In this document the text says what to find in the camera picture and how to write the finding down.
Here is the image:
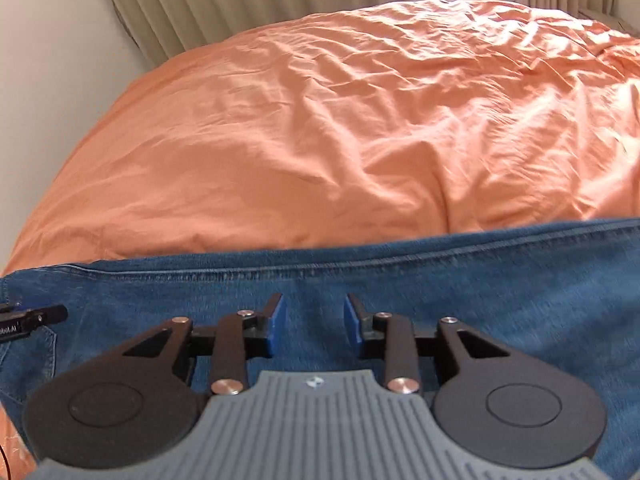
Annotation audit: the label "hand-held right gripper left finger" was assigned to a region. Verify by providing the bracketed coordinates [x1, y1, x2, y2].
[121, 293, 286, 396]

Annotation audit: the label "wide beige curtain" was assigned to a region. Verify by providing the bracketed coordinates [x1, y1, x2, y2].
[93, 0, 417, 67]

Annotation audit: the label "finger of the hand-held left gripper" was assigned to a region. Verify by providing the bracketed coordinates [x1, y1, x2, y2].
[27, 304, 69, 325]

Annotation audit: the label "orange bed sheet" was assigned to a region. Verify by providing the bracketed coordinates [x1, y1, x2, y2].
[0, 0, 640, 480]

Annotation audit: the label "blue denim pants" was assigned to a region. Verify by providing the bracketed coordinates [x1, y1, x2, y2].
[0, 219, 640, 480]

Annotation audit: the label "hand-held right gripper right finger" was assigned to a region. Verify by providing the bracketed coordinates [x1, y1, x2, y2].
[343, 293, 512, 395]

